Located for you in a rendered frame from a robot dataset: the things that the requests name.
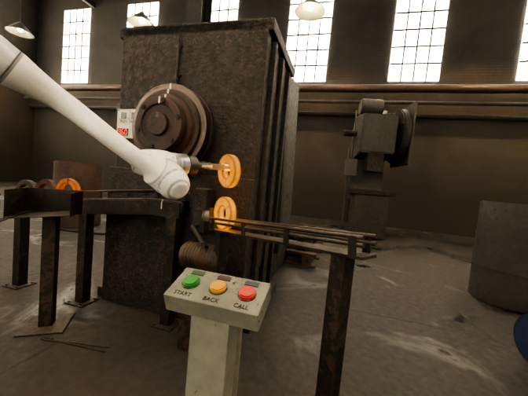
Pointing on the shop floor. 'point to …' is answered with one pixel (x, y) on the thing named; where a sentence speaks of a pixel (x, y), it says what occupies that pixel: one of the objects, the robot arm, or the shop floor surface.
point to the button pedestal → (215, 328)
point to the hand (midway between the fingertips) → (229, 167)
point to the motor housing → (189, 252)
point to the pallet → (302, 254)
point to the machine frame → (204, 39)
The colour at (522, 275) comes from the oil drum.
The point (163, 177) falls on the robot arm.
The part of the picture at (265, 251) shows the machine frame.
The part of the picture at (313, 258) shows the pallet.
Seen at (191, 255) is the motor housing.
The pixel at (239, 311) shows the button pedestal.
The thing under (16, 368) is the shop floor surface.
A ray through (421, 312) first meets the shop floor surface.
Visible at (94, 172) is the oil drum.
